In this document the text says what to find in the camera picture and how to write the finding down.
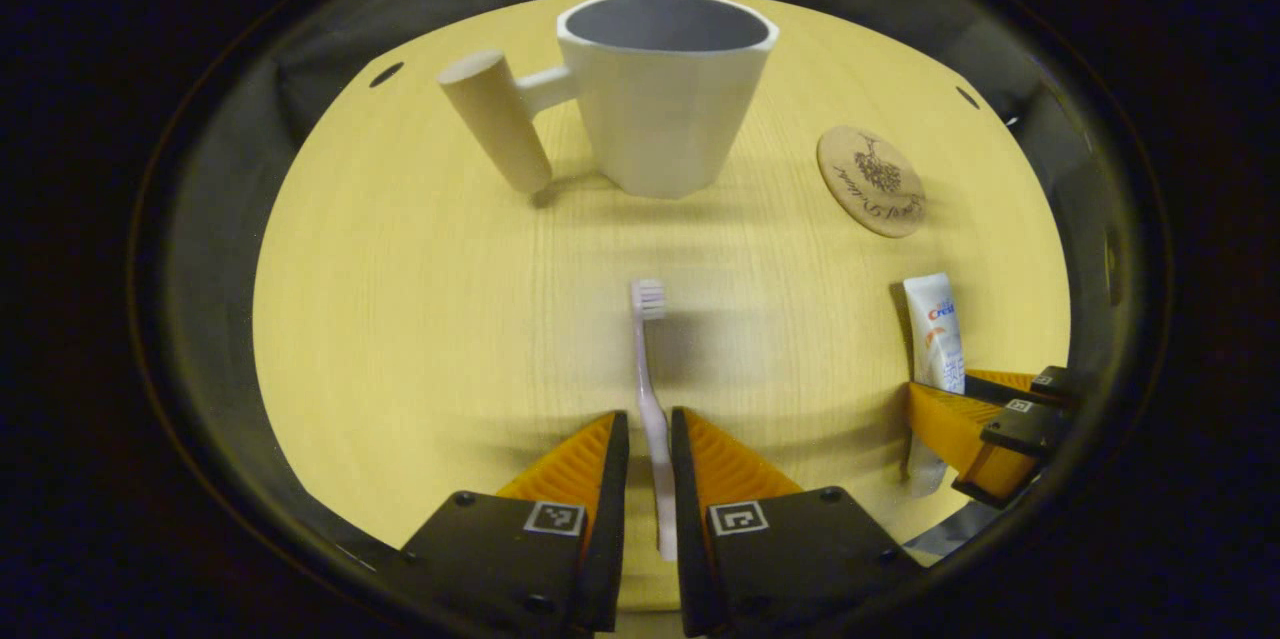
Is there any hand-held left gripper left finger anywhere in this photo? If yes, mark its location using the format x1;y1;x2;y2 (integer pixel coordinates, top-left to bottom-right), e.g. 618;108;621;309
400;411;631;635

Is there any pink toothbrush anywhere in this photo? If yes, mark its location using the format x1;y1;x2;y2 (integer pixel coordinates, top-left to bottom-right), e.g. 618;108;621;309
629;279;681;562

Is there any black backdrop cloth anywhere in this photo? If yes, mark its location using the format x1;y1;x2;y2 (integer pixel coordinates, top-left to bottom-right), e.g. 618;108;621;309
150;0;1166;560

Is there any white toothpaste tube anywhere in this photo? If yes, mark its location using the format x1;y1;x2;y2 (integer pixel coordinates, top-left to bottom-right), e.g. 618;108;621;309
902;273;967;499

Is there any white cup with wooden handle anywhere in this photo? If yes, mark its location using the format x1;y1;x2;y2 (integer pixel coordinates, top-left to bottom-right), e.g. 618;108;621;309
437;0;780;201

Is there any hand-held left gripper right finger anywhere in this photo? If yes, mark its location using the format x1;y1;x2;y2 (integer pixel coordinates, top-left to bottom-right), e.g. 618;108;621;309
670;407;921;638

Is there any round wooden coaster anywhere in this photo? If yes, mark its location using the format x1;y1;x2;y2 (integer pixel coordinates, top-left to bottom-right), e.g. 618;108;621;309
816;125;928;240

